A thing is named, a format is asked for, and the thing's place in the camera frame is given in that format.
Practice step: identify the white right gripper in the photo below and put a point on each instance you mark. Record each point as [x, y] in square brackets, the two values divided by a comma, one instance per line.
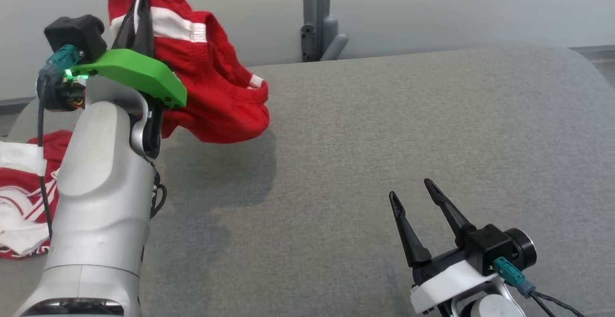
[447, 283]

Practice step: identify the red basketball jersey number 23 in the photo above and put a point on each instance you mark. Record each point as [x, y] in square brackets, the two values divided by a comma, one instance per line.
[19, 197]

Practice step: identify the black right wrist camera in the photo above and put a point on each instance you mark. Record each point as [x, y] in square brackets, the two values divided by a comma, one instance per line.
[490, 247]

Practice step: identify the red shorts white waistband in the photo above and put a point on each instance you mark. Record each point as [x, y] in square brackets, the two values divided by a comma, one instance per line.
[216, 91]

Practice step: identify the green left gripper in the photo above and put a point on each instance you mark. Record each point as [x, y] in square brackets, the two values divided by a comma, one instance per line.
[139, 72]

